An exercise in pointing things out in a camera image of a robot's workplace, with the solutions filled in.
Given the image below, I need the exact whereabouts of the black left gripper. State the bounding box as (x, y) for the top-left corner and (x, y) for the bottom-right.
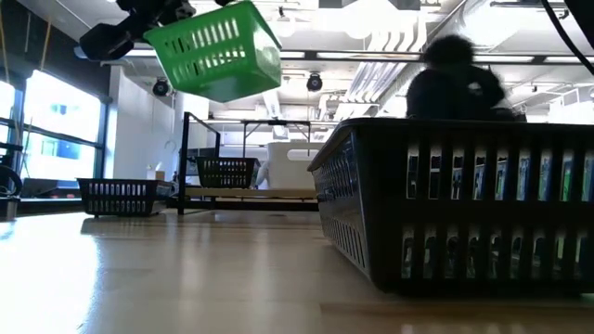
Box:
(115, 0), (234, 28)

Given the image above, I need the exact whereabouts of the green plastic slotted basket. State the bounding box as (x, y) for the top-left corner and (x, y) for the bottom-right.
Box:
(142, 0), (283, 104)

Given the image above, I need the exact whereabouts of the black plastic slotted basket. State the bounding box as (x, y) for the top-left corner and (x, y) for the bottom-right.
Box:
(194, 156), (262, 189)
(306, 117), (594, 298)
(76, 177), (176, 218)

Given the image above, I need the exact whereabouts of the white plastic bin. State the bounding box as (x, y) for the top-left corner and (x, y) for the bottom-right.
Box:
(266, 141), (326, 190)

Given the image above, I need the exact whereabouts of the black metal wooden shelf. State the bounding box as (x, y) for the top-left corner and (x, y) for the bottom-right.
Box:
(178, 110), (321, 216)

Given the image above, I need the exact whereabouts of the long ceiling light bar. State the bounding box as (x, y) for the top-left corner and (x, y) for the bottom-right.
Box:
(124, 45), (594, 66)

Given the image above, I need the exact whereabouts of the black background table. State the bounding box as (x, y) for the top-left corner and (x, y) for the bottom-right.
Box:
(240, 119), (312, 159)

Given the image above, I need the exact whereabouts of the large window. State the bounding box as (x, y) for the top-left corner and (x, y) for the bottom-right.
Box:
(0, 69), (110, 196)

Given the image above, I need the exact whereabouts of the white ceiling pipe bundle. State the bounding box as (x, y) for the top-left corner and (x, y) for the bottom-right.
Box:
(347, 18), (419, 117)

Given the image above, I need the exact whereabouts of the black case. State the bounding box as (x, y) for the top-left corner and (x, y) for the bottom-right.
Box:
(20, 178), (80, 199)

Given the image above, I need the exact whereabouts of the person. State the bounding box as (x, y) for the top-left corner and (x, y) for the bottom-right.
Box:
(405, 33), (528, 122)

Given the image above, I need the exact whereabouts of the black aluminium rig frame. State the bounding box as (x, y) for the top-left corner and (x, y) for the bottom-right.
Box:
(16, 197), (321, 217)

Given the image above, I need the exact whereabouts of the silver ventilation duct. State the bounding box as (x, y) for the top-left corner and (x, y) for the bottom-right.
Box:
(429, 0), (544, 52)

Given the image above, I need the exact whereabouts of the dark rig post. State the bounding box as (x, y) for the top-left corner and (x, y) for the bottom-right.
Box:
(0, 164), (23, 222)

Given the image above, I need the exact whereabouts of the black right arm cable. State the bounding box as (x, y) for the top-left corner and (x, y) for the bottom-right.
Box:
(539, 0), (594, 76)

